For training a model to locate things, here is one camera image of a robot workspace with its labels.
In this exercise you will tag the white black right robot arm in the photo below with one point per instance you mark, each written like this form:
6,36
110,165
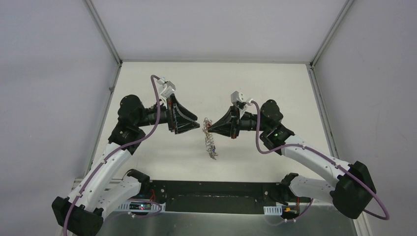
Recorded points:
349,187

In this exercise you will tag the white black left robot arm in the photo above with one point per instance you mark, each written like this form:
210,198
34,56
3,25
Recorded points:
85,209

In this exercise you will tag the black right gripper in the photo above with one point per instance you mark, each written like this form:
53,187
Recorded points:
229,125

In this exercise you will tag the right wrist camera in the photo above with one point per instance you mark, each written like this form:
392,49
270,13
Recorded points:
240,100

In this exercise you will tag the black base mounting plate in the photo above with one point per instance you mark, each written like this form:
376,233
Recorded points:
216,197

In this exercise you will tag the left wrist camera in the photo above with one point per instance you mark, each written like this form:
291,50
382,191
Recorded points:
166,89

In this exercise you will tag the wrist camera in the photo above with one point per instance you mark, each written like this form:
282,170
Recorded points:
166,89
240,100

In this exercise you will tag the metal disc with keyrings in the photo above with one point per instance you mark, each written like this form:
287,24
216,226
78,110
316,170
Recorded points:
209,141

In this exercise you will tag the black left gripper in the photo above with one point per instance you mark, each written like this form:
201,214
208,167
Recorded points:
172,114

